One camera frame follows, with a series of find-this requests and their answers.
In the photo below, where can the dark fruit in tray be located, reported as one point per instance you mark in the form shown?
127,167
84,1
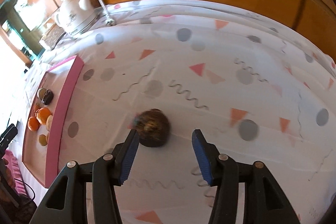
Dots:
45,95

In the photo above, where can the yellow round fruit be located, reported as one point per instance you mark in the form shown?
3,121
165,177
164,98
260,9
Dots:
42,139

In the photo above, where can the white power cable plug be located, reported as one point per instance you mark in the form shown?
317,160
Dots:
109,20

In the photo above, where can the white patterned tablecloth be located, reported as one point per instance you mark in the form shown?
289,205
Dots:
258,90

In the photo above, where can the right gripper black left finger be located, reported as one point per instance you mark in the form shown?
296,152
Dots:
66,199

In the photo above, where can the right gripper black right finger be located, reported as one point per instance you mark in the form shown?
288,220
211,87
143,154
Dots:
264,202

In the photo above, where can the brown round fruit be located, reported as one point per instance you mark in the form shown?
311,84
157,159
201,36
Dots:
153,128

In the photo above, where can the white electric kettle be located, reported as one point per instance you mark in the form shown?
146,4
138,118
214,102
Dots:
74,16

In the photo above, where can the pink tray box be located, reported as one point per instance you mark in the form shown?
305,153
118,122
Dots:
42,162

